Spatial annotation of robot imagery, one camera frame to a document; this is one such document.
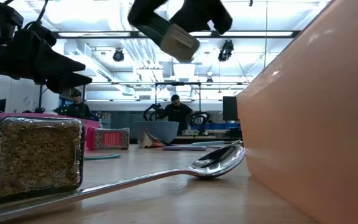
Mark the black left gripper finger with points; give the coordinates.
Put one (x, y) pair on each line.
(60, 61)
(66, 81)

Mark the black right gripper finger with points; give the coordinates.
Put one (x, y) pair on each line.
(204, 15)
(145, 18)

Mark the metal spice tin beige label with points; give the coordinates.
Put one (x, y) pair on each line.
(180, 42)

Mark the smoked paprika patterned tin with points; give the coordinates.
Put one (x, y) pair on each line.
(109, 139)

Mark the glass herb jar green label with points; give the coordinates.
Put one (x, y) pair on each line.
(36, 158)

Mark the black background robot arm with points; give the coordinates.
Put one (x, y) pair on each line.
(152, 109)
(202, 118)

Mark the person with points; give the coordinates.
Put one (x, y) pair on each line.
(177, 113)
(78, 109)

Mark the black ceiling spotlight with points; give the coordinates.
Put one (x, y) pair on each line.
(226, 49)
(118, 56)

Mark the brown crumpled food packet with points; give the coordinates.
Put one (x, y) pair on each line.
(149, 141)

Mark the grey-blue bowl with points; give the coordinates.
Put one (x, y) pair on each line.
(157, 129)

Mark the blue background table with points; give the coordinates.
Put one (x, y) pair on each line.
(225, 126)

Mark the large polished steel spoon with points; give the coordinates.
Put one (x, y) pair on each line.
(216, 161)

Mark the orange plastic bin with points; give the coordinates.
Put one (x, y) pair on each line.
(306, 124)

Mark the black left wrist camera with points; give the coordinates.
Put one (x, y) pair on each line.
(43, 33)

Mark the black background workstation frame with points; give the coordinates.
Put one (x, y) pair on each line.
(155, 93)

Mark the black overhead frame bar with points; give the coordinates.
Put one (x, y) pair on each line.
(296, 33)

